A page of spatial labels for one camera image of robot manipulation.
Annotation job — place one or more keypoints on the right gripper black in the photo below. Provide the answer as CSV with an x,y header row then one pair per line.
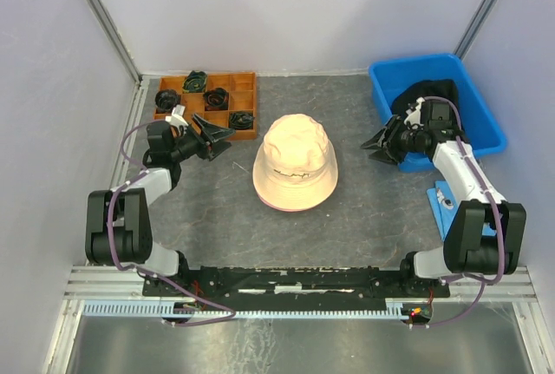
x,y
389,154

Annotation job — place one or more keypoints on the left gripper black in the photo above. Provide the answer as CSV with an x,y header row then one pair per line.
x,y
214,133

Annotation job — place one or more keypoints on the black cap with logo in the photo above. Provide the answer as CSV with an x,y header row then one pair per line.
x,y
440,112

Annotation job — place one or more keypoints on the beige hat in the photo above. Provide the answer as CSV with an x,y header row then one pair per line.
x,y
296,163

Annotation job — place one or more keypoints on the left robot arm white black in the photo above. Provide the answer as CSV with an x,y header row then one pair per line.
x,y
118,225

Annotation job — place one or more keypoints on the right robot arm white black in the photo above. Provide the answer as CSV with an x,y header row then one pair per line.
x,y
485,236

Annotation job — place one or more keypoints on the rolled black belt centre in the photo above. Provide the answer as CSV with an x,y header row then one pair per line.
x,y
216,99

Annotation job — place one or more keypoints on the orange compartment tray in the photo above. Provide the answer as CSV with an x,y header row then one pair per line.
x,y
242,88

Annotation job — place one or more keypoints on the rolled black belt top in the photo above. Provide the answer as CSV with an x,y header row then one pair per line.
x,y
195,82

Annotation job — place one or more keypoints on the rolled black belt left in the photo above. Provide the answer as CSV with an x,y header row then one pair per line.
x,y
166,100

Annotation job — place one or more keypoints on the blue cloth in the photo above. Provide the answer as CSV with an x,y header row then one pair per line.
x,y
444,206

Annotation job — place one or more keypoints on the blue plastic bin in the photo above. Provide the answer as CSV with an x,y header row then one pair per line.
x,y
389,78

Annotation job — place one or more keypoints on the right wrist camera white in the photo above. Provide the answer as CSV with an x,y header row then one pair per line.
x,y
413,118

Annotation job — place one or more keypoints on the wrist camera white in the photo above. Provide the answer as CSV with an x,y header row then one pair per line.
x,y
178,114
413,118

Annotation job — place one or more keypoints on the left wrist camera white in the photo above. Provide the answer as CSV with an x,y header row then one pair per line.
x,y
178,114

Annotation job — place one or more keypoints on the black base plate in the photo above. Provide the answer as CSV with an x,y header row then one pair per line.
x,y
298,289

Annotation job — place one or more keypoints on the light blue cable duct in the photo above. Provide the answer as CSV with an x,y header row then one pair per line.
x,y
169,309

